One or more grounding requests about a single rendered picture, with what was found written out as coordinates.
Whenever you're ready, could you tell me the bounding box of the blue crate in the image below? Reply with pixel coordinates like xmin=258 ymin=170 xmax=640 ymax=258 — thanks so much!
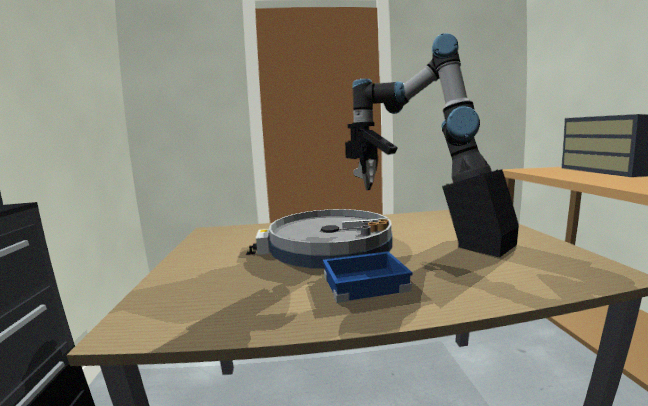
xmin=323 ymin=252 xmax=413 ymax=303

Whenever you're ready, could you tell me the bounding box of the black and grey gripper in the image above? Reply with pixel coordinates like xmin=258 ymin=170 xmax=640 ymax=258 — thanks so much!
xmin=345 ymin=122 xmax=378 ymax=191

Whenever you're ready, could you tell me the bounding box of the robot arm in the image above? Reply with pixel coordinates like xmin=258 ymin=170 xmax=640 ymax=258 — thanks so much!
xmin=352 ymin=33 xmax=491 ymax=183

